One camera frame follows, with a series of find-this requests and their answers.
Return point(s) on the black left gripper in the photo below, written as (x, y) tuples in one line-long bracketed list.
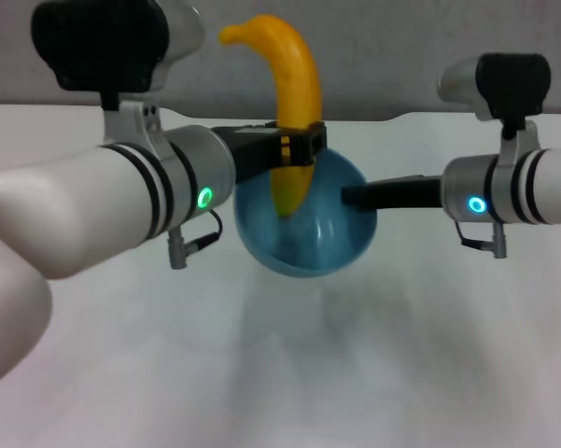
[(254, 149)]

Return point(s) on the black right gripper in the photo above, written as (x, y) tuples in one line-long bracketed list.
[(410, 196)]

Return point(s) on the blue ceramic bowl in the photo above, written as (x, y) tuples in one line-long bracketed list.
[(326, 242)]

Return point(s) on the yellow banana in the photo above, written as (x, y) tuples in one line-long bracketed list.
[(294, 84)]

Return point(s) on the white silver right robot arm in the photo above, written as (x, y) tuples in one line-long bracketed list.
[(532, 186)]

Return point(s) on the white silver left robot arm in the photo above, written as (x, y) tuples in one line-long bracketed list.
[(74, 210)]

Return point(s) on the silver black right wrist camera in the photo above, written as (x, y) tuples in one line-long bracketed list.
[(509, 81)]

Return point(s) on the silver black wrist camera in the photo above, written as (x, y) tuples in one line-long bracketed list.
[(509, 81), (102, 42)]

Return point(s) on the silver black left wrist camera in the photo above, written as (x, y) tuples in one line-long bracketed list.
[(102, 42)]

